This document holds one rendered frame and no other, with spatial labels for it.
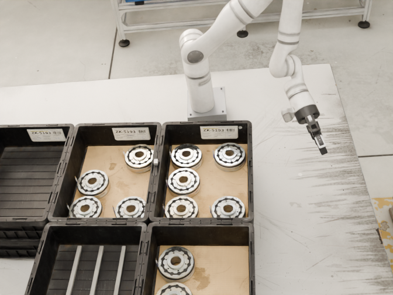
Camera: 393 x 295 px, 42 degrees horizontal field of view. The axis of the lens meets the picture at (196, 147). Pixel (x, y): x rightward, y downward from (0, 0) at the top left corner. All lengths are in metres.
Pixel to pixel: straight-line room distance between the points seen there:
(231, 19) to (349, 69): 1.81
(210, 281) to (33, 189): 0.68
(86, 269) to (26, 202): 0.35
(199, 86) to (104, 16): 2.27
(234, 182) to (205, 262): 0.30
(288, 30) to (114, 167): 0.72
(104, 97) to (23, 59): 1.66
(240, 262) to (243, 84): 0.92
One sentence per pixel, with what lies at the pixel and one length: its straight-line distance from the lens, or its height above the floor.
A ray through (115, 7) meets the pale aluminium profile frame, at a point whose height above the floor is 0.29.
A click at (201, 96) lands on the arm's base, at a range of 1.88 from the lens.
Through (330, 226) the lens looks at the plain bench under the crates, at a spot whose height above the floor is 0.70.
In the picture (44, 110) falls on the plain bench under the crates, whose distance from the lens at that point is 2.25.
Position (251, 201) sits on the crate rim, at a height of 0.93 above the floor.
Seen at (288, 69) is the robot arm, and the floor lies 1.04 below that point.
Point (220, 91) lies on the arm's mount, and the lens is 2.01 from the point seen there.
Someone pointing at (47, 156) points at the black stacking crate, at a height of 0.83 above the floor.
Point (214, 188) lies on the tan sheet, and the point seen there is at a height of 0.83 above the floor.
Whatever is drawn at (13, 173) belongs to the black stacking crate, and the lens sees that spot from 1.87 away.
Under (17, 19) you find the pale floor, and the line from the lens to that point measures 4.27.
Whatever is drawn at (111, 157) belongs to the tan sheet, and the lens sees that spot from 1.79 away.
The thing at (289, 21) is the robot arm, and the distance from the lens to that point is 1.66.
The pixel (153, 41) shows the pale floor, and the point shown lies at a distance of 3.68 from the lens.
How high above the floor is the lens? 2.14
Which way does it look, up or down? 48 degrees down
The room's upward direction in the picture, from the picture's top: 7 degrees counter-clockwise
